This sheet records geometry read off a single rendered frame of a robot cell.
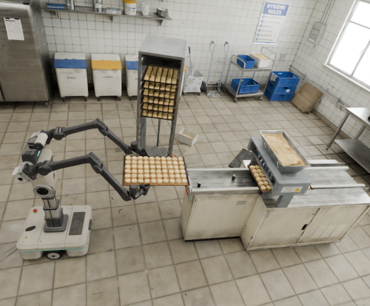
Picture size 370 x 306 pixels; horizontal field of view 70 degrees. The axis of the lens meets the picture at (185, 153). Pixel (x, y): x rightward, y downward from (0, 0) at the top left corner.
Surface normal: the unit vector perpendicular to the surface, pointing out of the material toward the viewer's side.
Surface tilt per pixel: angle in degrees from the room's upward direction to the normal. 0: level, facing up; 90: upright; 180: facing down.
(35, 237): 0
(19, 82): 90
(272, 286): 0
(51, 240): 0
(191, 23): 90
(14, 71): 90
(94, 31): 90
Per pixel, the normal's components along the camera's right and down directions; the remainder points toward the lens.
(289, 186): 0.17, 0.63
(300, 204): 0.14, -0.77
